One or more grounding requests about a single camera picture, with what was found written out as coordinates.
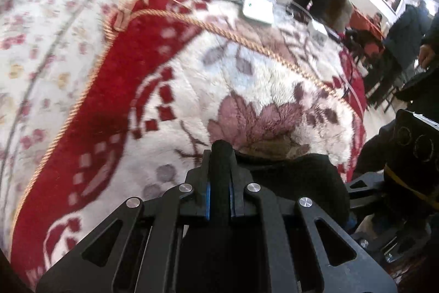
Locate red table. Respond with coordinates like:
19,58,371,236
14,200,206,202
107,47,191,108
349,10,385,57

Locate dark chair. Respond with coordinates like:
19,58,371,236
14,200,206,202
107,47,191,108
364,66,406,112

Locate black pants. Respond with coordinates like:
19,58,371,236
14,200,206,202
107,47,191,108
209,139,352,235

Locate white flat box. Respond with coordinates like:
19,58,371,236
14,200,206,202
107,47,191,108
242,0,275,26

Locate red white floral fleece blanket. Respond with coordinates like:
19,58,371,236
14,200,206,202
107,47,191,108
7,0,369,293

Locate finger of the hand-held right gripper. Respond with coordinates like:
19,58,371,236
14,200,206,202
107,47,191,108
346,211,433,267
345,171,386,209

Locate small white box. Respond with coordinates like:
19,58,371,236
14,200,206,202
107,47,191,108
307,19,330,40

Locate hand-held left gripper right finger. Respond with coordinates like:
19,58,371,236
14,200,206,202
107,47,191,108
229,150,398,293

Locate floral bedsheet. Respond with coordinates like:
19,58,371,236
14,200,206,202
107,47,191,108
0,0,179,211

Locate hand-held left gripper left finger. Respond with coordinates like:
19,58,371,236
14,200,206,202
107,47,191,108
36,149,212,293

